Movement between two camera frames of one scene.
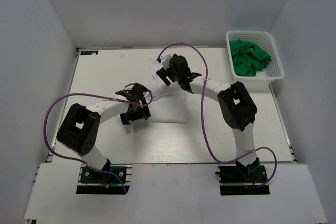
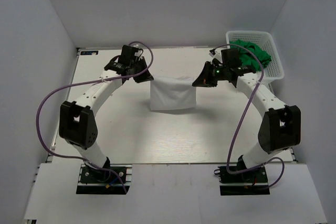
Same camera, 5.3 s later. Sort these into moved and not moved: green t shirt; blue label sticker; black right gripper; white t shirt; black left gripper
Moved: black right gripper; black left gripper; white t shirt
Not moved: green t shirt; blue label sticker
